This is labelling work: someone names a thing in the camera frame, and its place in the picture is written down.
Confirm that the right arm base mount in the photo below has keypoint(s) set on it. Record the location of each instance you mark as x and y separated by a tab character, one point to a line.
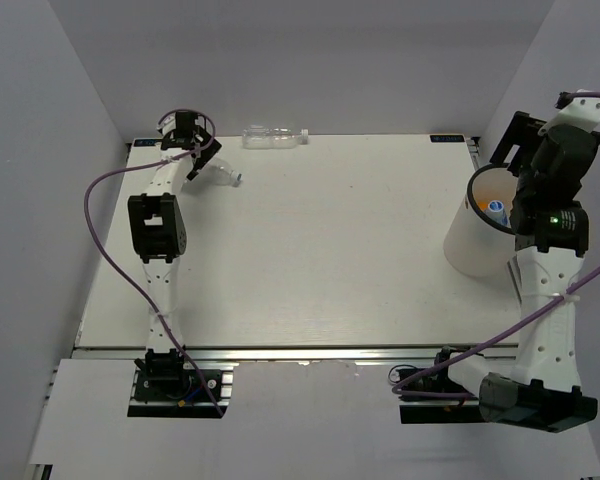
435	399

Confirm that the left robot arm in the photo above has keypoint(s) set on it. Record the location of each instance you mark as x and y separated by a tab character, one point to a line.
159	239

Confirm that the white bin black rim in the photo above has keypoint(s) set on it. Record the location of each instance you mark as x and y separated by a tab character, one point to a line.
475	245

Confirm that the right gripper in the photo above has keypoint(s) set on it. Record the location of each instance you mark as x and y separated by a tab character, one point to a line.
521	131

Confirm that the black logo sticker right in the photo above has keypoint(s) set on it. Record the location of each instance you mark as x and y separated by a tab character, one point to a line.
447	138

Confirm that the black logo sticker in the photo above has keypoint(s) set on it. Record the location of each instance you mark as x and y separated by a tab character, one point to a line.
447	138
145	142

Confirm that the black logo sticker left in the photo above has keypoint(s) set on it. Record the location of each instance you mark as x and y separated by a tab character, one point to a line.
145	142

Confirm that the blue label bottle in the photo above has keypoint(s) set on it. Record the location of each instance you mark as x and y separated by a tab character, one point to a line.
496	211

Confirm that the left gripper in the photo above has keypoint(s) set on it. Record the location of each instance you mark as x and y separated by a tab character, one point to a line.
208	148

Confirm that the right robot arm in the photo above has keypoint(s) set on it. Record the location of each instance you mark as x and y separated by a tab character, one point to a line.
542	391

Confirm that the aluminium table rail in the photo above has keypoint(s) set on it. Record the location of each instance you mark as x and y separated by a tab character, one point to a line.
420	355

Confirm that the clear bottle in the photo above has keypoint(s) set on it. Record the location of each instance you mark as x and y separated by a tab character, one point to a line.
220	173
269	138

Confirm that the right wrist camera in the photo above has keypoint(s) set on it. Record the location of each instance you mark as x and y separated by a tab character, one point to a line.
580	109

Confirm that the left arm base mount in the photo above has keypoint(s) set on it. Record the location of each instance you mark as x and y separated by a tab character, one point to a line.
177	393

